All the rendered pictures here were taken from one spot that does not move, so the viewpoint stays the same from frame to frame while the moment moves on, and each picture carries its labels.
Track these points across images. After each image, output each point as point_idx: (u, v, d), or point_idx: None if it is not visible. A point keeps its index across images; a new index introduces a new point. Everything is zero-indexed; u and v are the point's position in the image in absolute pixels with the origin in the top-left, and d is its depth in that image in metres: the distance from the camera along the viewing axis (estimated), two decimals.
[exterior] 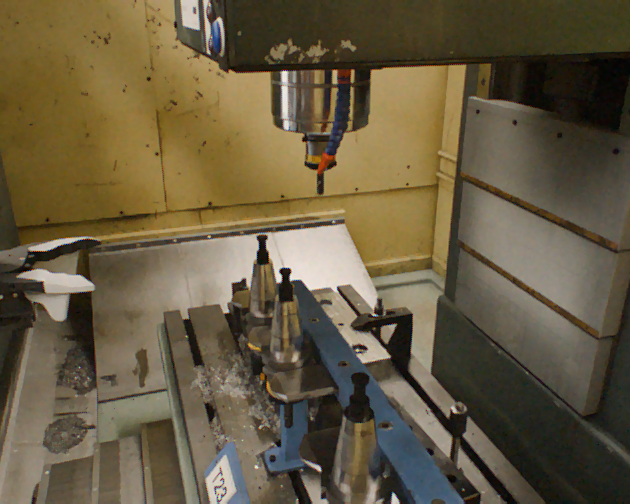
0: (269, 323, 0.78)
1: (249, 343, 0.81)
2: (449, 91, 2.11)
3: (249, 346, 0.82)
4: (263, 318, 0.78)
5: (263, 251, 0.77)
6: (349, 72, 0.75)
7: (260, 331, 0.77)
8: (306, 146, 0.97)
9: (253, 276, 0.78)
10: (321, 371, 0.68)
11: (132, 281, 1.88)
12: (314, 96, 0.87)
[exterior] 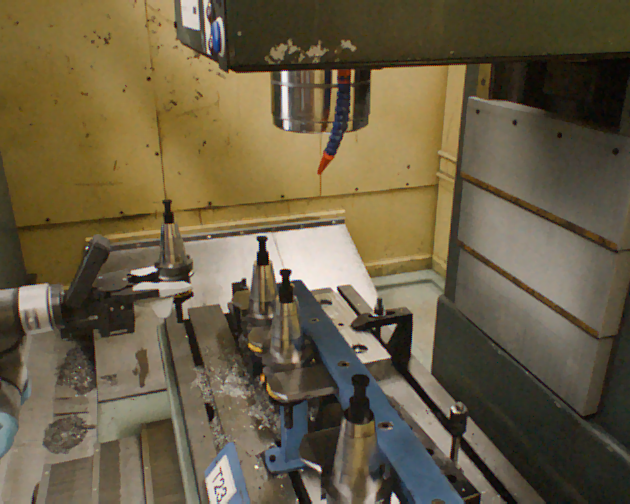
0: (269, 324, 0.78)
1: (249, 344, 0.81)
2: (449, 91, 2.11)
3: (249, 347, 0.82)
4: (263, 319, 0.78)
5: (263, 252, 0.77)
6: (349, 72, 0.75)
7: (260, 331, 0.77)
8: (160, 280, 0.97)
9: (253, 277, 0.78)
10: (321, 371, 0.68)
11: (132, 281, 1.88)
12: (314, 96, 0.87)
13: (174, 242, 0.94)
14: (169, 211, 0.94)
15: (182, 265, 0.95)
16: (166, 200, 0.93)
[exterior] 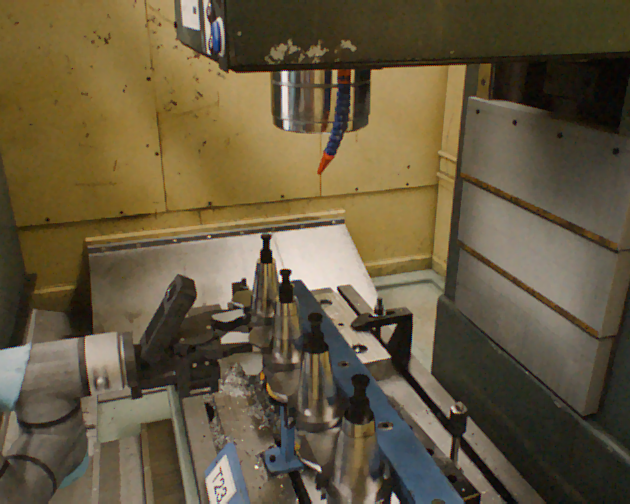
0: (271, 322, 0.78)
1: None
2: (449, 91, 2.11)
3: None
4: (265, 317, 0.78)
5: (267, 250, 0.77)
6: (349, 72, 0.75)
7: (260, 331, 0.77)
8: (296, 433, 0.62)
9: (256, 275, 0.78)
10: None
11: (132, 281, 1.88)
12: (314, 96, 0.87)
13: (325, 380, 0.59)
14: (319, 333, 0.58)
15: (336, 416, 0.60)
16: (314, 315, 0.58)
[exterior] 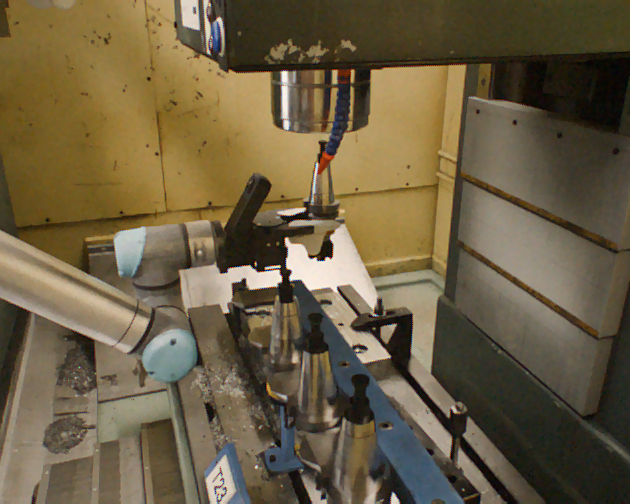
0: (327, 211, 0.99)
1: None
2: (449, 91, 2.11)
3: None
4: (322, 207, 0.99)
5: (323, 153, 0.98)
6: (349, 72, 0.75)
7: (260, 331, 0.77)
8: (296, 433, 0.62)
9: (315, 174, 0.99)
10: None
11: (132, 281, 1.88)
12: (314, 96, 0.87)
13: (325, 380, 0.59)
14: (319, 333, 0.58)
15: (336, 416, 0.60)
16: (314, 315, 0.58)
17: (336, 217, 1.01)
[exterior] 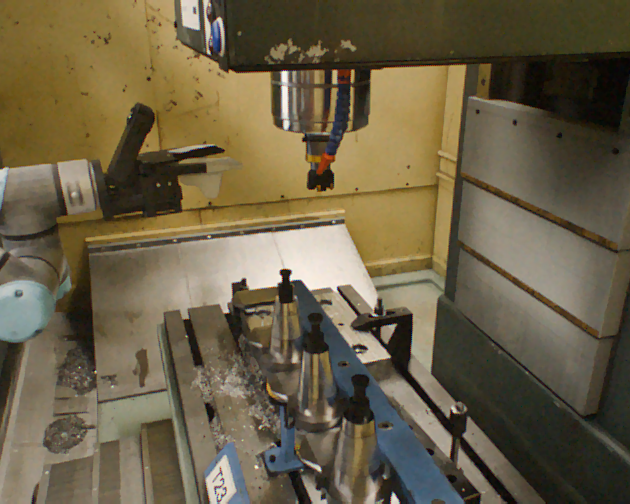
0: (327, 135, 0.94)
1: (308, 158, 0.97)
2: (449, 91, 2.11)
3: (308, 161, 0.97)
4: None
5: None
6: (349, 72, 0.75)
7: (260, 331, 0.77)
8: (296, 433, 0.62)
9: None
10: None
11: (132, 281, 1.88)
12: (314, 96, 0.87)
13: (325, 380, 0.59)
14: (319, 333, 0.58)
15: (336, 416, 0.60)
16: (314, 315, 0.58)
17: None
